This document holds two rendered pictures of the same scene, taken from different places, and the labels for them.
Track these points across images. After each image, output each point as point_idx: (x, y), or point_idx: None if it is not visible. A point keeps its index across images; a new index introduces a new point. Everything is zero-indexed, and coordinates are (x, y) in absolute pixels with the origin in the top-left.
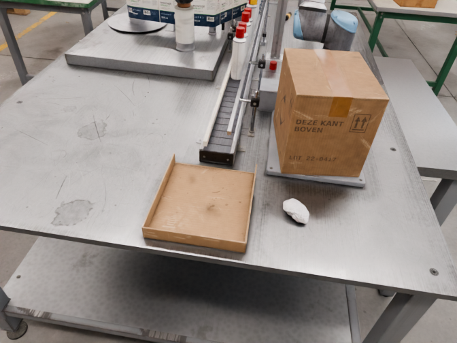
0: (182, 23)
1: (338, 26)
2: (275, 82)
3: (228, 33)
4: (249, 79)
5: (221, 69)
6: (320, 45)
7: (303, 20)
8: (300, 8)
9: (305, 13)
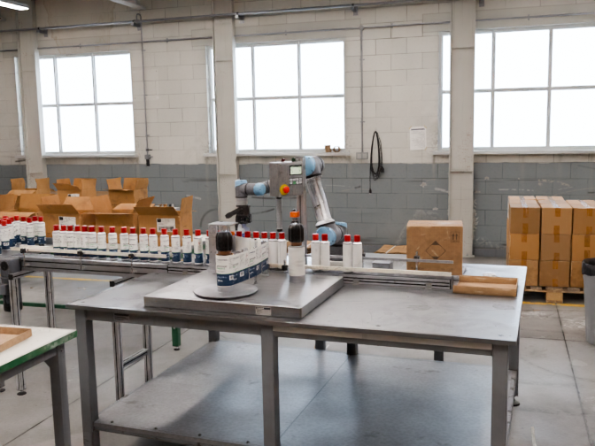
0: (304, 257)
1: (344, 227)
2: (377, 260)
3: (285, 265)
4: None
5: None
6: None
7: (334, 230)
8: (326, 225)
9: (332, 226)
